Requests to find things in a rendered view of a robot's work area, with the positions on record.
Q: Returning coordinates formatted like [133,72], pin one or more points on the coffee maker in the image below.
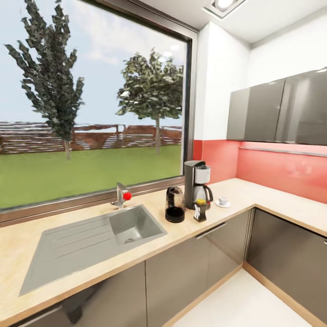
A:
[197,174]

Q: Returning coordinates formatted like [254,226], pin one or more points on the countertop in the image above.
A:
[305,213]
[18,244]

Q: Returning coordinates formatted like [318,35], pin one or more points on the saucer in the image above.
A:
[226,206]

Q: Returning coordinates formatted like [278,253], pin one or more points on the drop in sink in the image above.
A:
[68,249]

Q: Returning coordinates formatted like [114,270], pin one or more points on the coffee cup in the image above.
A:
[223,200]

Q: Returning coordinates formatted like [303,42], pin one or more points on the fixed window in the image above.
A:
[92,93]

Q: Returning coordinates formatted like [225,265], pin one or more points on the bottle of coffee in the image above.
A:
[200,206]

